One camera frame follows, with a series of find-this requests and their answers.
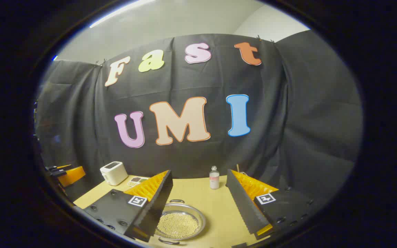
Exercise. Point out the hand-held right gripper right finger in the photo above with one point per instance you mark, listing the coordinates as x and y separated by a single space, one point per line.
245 206

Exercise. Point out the white toaster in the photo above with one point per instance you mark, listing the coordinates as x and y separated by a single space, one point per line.
114 174

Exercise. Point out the black backdrop cloth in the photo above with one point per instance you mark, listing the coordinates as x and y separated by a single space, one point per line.
271 155

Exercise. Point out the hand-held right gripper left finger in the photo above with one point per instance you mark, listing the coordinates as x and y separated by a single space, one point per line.
157 206

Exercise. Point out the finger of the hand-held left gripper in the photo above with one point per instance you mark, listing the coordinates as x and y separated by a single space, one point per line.
72 175

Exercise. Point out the heap of yellow soybeans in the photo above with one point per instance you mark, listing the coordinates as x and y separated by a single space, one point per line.
179 225

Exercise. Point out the clear bottle with pink label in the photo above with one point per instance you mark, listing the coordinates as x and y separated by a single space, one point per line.
214 179

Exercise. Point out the white divided dish of beans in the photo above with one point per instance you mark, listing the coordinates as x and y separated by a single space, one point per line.
136 180

